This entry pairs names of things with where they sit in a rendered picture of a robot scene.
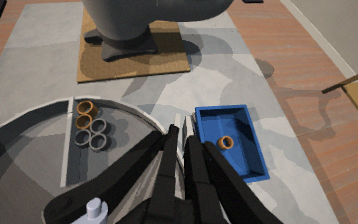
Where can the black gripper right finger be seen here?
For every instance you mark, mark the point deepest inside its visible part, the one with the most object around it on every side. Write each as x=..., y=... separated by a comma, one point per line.
x=239, y=202

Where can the blue crate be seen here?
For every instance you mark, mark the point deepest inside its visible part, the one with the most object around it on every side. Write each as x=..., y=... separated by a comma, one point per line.
x=234, y=121

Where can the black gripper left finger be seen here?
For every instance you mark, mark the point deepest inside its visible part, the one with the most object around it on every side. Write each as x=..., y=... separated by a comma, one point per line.
x=93, y=201

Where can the bronze bushing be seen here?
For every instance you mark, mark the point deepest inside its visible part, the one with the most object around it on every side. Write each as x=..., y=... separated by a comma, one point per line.
x=84, y=105
x=229, y=142
x=82, y=119

